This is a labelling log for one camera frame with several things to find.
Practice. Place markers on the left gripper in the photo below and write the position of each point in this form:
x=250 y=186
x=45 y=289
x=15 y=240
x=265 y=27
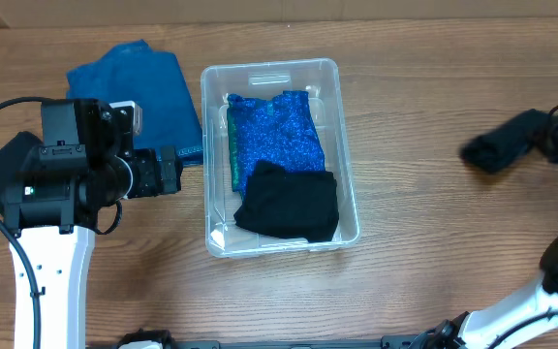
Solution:
x=169 y=169

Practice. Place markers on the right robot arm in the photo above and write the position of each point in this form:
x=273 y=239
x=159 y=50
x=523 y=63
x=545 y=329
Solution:
x=532 y=310

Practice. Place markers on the clear plastic storage bin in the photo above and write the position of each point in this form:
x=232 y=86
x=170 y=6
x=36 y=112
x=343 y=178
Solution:
x=264 y=80

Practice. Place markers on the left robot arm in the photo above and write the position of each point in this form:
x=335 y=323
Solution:
x=86 y=161

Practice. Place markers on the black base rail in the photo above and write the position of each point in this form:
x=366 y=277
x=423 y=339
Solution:
x=163 y=339

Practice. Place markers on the sparkly blue green garment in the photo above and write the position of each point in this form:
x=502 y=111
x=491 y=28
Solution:
x=280 y=130

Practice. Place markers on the folded blue denim jeans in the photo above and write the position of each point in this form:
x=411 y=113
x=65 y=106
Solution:
x=153 y=80

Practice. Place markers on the black cloth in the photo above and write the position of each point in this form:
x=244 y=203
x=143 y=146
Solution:
x=497 y=149
x=12 y=156
x=280 y=204

